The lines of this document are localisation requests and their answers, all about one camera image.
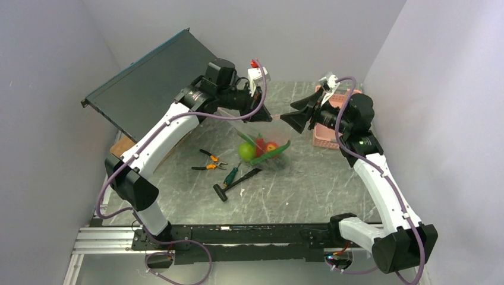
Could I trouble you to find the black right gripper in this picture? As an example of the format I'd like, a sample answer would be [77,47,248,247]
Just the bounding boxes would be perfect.
[280,87,352,135]

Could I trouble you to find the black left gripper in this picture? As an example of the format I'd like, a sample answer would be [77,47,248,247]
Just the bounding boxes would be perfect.
[218,81,272,124]

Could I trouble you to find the clear zip top bag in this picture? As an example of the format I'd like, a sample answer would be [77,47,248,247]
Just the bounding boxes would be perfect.
[228,115,291,172]

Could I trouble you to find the red tomato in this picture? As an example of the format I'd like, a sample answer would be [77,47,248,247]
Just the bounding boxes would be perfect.
[264,141,278,153]

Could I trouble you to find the green chili pepper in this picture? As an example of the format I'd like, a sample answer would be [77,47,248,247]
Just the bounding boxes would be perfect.
[249,140,291,165]

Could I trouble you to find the green lime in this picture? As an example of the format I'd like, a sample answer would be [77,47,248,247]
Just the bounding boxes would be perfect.
[238,142,256,162]

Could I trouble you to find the red chili pepper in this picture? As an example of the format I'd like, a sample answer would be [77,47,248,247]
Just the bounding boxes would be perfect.
[255,137,265,158]

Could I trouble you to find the green cucumber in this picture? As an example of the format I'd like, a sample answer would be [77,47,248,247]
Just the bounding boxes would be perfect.
[237,131,256,145]

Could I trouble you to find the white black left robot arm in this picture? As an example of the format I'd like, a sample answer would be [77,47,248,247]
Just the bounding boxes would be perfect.
[102,59,272,249]

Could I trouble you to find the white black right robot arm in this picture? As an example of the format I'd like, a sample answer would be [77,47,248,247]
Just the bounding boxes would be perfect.
[280,91,438,274]

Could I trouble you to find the pink plastic basket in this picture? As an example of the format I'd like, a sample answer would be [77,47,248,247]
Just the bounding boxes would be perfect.
[312,88,349,150]

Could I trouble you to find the black hammer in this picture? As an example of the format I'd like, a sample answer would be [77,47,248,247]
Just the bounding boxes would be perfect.
[213,168,262,202]

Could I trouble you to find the wooden block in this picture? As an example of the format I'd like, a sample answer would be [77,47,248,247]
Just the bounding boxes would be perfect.
[109,137,136,158]

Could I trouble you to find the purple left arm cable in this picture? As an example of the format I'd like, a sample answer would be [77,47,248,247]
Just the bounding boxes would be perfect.
[95,58,269,285]

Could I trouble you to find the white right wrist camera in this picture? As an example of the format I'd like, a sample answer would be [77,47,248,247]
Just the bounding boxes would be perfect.
[319,71,340,105]

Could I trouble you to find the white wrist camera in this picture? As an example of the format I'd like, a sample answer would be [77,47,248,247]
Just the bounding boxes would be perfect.
[319,71,340,105]
[247,61,264,97]

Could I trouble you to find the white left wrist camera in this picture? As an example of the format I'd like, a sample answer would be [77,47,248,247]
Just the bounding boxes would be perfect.
[247,61,264,97]

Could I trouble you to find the orange handled pliers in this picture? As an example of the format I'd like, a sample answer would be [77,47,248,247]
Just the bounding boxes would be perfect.
[191,149,228,171]

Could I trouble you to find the green handled screwdriver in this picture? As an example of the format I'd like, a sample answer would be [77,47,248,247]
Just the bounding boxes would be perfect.
[223,162,241,187]

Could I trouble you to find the dark flat network switch box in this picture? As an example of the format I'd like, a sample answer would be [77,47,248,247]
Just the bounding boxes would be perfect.
[81,29,217,142]

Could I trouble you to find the aluminium frame rail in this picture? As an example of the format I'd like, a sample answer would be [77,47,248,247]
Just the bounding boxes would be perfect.
[63,227,134,285]

